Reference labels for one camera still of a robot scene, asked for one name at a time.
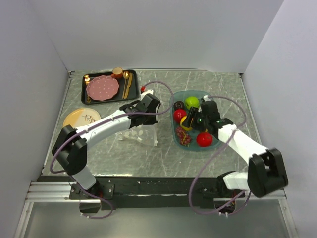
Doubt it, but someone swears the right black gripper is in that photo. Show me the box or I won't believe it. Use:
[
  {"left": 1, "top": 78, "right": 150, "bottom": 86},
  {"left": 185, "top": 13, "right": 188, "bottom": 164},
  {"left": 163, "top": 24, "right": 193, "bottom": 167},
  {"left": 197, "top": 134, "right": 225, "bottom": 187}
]
[{"left": 182, "top": 107, "right": 209, "bottom": 133}]

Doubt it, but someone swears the red apple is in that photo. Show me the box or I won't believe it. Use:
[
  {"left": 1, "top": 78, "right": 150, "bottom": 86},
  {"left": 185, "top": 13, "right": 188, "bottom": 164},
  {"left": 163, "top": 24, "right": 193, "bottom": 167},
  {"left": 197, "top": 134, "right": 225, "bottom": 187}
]
[
  {"left": 196, "top": 132, "right": 213, "bottom": 147},
  {"left": 173, "top": 109, "right": 187, "bottom": 123}
]

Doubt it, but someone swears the green apple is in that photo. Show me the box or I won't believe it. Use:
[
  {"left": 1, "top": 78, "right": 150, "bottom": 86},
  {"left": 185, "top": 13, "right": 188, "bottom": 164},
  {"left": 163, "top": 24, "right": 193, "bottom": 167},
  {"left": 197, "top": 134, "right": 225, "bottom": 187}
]
[{"left": 184, "top": 96, "right": 200, "bottom": 110}]

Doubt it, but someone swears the yellow orange fruit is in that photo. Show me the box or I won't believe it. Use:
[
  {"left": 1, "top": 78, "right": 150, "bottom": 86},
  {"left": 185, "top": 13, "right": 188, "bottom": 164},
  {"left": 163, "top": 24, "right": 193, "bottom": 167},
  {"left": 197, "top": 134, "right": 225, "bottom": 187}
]
[{"left": 180, "top": 116, "right": 193, "bottom": 131}]

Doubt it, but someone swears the clear polka dot zip bag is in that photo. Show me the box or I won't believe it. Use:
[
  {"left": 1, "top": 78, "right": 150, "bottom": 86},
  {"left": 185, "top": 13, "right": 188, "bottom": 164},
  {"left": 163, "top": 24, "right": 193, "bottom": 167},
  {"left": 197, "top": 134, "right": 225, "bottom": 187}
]
[{"left": 115, "top": 125, "right": 158, "bottom": 147}]

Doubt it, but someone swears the red grape bunch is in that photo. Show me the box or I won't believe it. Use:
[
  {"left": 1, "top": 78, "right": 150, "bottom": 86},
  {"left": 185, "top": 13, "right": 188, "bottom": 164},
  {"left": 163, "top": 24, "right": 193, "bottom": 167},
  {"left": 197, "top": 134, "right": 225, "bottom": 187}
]
[{"left": 176, "top": 126, "right": 192, "bottom": 147}]

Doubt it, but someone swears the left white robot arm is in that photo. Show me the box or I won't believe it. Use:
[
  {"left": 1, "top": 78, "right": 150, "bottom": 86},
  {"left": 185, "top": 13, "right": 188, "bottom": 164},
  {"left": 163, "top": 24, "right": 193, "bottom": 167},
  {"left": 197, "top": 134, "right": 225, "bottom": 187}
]
[{"left": 52, "top": 93, "right": 160, "bottom": 199}]

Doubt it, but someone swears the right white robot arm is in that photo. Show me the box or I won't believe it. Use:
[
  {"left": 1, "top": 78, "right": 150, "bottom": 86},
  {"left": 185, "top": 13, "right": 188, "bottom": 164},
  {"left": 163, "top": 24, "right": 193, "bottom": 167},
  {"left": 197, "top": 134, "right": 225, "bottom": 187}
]
[{"left": 184, "top": 100, "right": 289, "bottom": 198}]

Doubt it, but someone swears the teal plastic fruit tray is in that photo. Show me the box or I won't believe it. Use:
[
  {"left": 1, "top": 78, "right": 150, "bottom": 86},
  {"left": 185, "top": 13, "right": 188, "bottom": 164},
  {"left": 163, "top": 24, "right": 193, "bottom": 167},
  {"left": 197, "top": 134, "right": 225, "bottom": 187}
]
[{"left": 169, "top": 90, "right": 220, "bottom": 151}]

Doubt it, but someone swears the gold spoon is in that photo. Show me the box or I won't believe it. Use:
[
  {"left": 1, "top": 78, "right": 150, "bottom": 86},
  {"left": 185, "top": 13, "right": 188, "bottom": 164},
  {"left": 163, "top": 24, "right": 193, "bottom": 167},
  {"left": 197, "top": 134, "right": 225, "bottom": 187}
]
[{"left": 122, "top": 71, "right": 130, "bottom": 99}]

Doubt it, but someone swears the orange cup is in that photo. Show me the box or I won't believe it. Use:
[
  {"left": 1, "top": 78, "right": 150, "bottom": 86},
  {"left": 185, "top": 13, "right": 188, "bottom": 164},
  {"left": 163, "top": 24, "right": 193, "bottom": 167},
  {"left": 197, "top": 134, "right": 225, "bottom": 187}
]
[{"left": 111, "top": 67, "right": 123, "bottom": 79}]

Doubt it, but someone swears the pink polka dot plate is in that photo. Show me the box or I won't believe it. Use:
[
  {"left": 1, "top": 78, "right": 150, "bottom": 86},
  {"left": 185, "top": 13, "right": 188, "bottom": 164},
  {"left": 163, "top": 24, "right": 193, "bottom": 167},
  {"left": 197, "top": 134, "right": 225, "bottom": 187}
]
[{"left": 87, "top": 75, "right": 119, "bottom": 101}]

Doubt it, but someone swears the gold fork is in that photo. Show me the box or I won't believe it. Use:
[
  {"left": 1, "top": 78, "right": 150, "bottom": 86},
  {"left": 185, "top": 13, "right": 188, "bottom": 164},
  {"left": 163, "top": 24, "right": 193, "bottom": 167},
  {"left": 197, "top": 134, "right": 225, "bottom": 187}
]
[{"left": 84, "top": 75, "right": 91, "bottom": 104}]

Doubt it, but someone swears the yellow floral plate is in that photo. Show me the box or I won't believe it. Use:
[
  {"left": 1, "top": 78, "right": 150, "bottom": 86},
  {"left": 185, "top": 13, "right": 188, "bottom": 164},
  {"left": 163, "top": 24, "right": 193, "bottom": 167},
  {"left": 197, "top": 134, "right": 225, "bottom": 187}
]
[{"left": 63, "top": 108, "right": 101, "bottom": 128}]

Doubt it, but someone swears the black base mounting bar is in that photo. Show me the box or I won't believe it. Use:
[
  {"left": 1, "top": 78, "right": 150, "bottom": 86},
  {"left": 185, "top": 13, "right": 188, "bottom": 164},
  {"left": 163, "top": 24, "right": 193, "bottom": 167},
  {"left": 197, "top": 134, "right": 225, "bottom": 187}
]
[{"left": 37, "top": 175, "right": 248, "bottom": 209}]

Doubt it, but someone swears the aluminium frame rail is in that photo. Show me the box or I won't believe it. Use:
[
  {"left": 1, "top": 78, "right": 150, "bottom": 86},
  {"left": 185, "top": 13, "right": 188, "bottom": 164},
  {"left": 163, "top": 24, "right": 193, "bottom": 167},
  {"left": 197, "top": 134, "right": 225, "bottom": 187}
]
[{"left": 25, "top": 180, "right": 75, "bottom": 202}]

